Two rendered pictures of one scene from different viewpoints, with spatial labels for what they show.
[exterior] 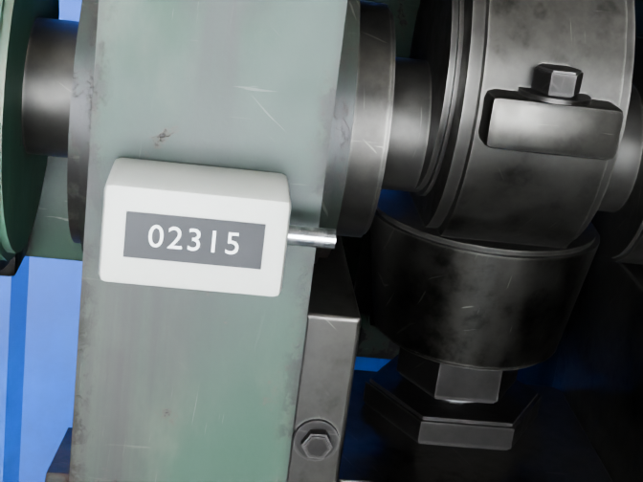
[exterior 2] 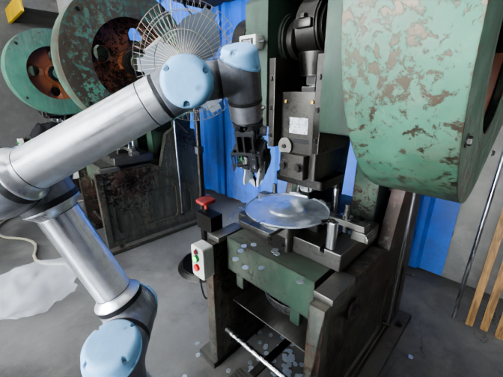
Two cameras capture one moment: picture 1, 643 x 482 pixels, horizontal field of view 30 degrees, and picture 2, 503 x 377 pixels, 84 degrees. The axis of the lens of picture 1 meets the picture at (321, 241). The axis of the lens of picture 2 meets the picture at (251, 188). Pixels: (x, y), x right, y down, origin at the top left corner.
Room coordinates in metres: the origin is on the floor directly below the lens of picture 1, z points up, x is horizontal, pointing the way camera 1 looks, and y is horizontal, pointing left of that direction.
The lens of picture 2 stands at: (-0.19, -0.70, 1.18)
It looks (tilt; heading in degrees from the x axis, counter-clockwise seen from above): 20 degrees down; 50
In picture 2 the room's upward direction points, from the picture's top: straight up
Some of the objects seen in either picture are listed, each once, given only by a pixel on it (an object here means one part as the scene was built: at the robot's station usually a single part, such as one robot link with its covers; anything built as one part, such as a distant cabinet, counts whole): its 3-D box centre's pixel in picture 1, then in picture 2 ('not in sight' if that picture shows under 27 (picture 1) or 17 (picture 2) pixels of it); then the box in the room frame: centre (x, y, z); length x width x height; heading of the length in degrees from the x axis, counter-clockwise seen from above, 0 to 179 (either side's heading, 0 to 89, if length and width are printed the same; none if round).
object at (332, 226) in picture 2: not in sight; (331, 233); (0.50, -0.27, 0.75); 0.03 x 0.03 x 0.10; 6
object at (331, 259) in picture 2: not in sight; (305, 224); (0.61, -0.08, 0.68); 0.45 x 0.30 x 0.06; 96
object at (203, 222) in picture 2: not in sight; (209, 231); (0.35, 0.20, 0.62); 0.10 x 0.06 x 0.20; 96
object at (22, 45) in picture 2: not in sight; (84, 115); (0.54, 3.43, 0.87); 1.53 x 0.99 x 1.74; 9
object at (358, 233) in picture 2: not in sight; (348, 219); (0.63, -0.25, 0.76); 0.17 x 0.06 x 0.10; 96
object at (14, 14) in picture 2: not in sight; (45, 13); (0.67, 5.93, 2.44); 1.25 x 0.92 x 0.27; 96
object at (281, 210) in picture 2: not in sight; (287, 209); (0.49, -0.10, 0.78); 0.29 x 0.29 x 0.01
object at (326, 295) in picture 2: not in sight; (379, 286); (0.78, -0.34, 0.45); 0.92 x 0.12 x 0.90; 6
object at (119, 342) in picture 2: not in sight; (115, 360); (-0.12, -0.17, 0.62); 0.13 x 0.12 x 0.14; 58
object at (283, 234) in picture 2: not in sight; (277, 230); (0.44, -0.10, 0.72); 0.25 x 0.14 x 0.14; 6
